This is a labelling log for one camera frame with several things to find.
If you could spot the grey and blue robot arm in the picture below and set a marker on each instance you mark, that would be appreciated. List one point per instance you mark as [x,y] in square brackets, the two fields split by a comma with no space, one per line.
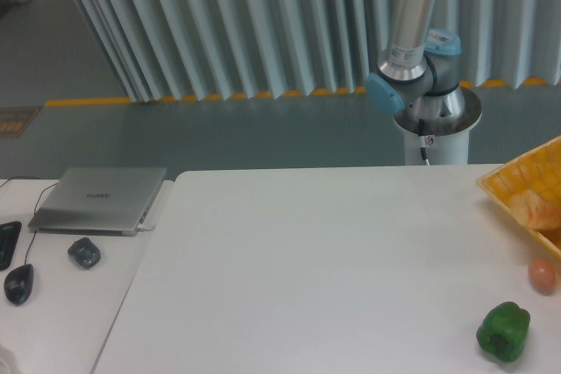
[433,45]

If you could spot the green bell pepper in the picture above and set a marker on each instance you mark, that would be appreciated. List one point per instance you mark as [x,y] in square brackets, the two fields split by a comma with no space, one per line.
[503,332]

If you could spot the silver laptop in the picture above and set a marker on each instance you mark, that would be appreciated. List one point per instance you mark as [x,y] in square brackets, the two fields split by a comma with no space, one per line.
[111,201]

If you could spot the white folding screen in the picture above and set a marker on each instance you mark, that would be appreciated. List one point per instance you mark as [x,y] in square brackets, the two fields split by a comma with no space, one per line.
[222,48]

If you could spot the black earbud case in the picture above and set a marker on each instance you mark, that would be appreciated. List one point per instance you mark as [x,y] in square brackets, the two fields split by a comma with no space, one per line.
[85,253]

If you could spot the orange bread in basket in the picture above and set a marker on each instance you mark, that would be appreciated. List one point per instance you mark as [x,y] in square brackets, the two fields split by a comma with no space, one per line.
[533,211]

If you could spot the yellow woven basket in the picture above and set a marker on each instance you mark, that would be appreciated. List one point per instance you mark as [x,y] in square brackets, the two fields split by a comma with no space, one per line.
[537,170]

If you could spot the yellow floor sticker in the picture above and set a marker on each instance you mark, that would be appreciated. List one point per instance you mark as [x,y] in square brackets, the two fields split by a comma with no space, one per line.
[15,120]

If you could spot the black keyboard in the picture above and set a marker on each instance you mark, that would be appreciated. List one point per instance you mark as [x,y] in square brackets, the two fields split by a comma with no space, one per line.
[9,234]

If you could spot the brown egg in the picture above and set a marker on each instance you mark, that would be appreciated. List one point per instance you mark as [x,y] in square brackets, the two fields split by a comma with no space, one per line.
[542,276]

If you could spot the black computer mouse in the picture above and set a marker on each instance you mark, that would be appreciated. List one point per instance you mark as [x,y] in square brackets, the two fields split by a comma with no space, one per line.
[18,284]

